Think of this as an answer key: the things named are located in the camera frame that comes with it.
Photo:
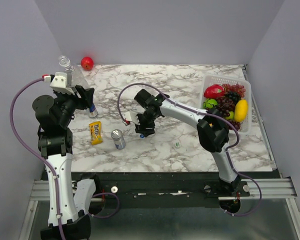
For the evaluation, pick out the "red grape bunch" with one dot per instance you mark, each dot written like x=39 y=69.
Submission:
x=235 y=88

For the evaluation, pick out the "red apple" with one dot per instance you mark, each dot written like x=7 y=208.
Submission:
x=87 y=63

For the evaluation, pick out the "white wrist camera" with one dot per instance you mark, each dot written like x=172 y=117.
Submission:
x=131 y=117
x=60 y=84

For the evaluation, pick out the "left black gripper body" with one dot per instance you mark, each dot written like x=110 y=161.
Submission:
x=76 y=102

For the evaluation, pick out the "black mounting base rail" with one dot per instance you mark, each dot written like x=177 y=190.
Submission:
x=151 y=190

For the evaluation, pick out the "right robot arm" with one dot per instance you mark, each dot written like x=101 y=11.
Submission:
x=213 y=132

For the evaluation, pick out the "clear unlabeled plastic bottle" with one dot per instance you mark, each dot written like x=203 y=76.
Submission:
x=77 y=77

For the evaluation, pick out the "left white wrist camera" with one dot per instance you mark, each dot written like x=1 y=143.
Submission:
x=60 y=84

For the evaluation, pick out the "upright red bull can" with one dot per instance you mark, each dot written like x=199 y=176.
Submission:
x=92 y=112

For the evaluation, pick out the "white plastic fruit basket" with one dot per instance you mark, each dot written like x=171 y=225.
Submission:
x=210 y=79

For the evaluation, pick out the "green white bottle cap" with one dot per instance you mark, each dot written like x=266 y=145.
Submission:
x=177 y=144

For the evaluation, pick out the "dark purple grape bunch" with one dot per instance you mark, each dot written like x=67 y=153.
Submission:
x=228 y=103

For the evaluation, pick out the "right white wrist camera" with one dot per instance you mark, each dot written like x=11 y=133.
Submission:
x=131 y=117

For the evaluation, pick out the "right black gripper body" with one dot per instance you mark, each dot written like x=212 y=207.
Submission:
x=146 y=122

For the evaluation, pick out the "red dragon fruit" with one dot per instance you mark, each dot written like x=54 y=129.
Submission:
x=214 y=91

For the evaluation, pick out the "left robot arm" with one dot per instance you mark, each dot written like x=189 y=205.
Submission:
x=55 y=141

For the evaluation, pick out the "green striped ball fruit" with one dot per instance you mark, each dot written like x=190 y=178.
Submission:
x=209 y=104

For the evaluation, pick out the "tilted silver drink can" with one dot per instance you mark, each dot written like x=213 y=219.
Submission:
x=118 y=139

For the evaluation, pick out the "yellow m&m's candy bag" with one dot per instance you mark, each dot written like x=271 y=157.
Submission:
x=95 y=133

